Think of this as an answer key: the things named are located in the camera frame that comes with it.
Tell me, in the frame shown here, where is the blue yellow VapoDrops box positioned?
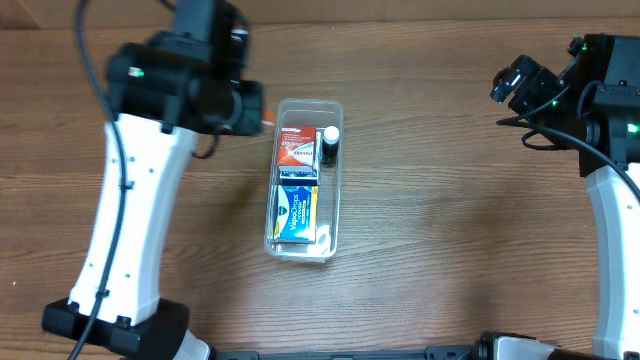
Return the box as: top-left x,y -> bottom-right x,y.
273,185 -> 319,244

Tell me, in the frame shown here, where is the white blue plaster box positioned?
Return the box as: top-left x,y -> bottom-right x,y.
279,169 -> 319,186

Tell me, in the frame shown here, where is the dark bottle white cap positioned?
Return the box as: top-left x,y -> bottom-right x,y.
321,126 -> 340,167

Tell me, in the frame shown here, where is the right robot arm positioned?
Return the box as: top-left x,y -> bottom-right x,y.
490,33 -> 639,359

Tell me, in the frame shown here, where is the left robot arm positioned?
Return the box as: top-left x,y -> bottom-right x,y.
42,26 -> 263,359

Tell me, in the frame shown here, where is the clear plastic container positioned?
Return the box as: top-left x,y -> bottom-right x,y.
264,99 -> 344,263

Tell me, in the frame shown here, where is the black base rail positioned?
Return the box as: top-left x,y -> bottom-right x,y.
213,345 -> 473,360

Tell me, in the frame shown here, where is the red white small box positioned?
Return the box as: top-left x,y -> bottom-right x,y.
276,127 -> 316,172

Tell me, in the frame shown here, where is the orange bottle white cap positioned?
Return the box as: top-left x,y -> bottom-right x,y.
262,109 -> 277,127

